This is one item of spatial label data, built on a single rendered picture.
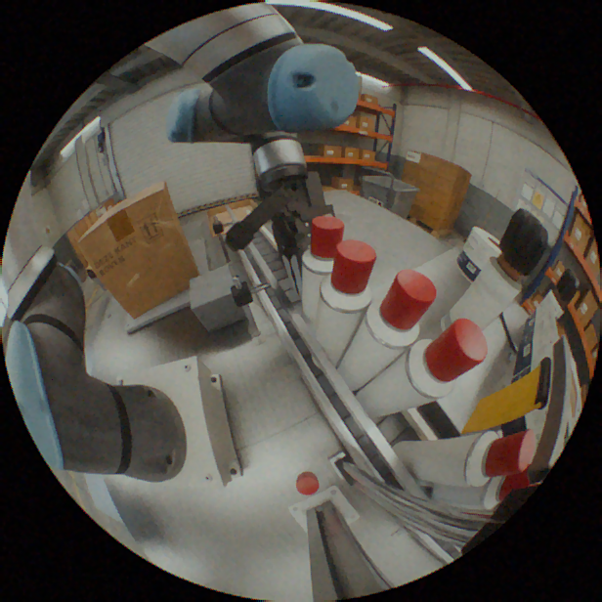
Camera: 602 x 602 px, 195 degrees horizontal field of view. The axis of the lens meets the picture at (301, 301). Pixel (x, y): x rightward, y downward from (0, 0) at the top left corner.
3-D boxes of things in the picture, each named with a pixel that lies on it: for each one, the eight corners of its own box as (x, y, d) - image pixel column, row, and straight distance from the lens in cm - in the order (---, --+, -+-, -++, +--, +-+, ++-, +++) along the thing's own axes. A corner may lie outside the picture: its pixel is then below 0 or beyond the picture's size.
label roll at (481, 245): (491, 275, 92) (508, 247, 89) (497, 303, 75) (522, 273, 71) (454, 251, 86) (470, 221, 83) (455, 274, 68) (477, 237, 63)
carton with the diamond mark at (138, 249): (202, 280, 53) (163, 187, 44) (134, 320, 59) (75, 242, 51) (188, 242, 80) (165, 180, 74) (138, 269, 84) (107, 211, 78)
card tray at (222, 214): (268, 221, 83) (267, 213, 82) (212, 237, 80) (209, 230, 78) (251, 204, 110) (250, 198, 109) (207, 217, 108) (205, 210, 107)
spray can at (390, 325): (369, 367, 31) (445, 276, 16) (360, 397, 29) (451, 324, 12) (342, 356, 31) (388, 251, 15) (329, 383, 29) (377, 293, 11)
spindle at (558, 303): (533, 336, 86) (578, 279, 82) (532, 350, 78) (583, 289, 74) (521, 320, 83) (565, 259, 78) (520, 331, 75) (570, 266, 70)
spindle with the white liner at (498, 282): (472, 334, 51) (549, 234, 43) (460, 355, 44) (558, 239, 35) (449, 310, 51) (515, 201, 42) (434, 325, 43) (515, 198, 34)
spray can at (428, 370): (388, 412, 31) (505, 361, 15) (358, 422, 29) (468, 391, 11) (378, 382, 31) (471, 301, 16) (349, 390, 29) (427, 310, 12)
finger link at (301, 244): (317, 280, 25) (301, 218, 24) (307, 284, 24) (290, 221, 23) (302, 277, 29) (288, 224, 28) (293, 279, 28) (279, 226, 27)
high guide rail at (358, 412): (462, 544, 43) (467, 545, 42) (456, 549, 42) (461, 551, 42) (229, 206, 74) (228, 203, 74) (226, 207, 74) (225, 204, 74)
